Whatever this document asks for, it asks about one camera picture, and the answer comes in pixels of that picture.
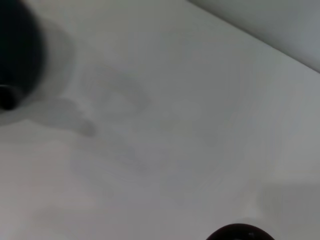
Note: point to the small dark teacup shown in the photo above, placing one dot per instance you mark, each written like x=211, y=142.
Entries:
x=240, y=232

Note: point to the black round teapot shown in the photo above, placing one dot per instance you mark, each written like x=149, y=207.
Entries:
x=17, y=47

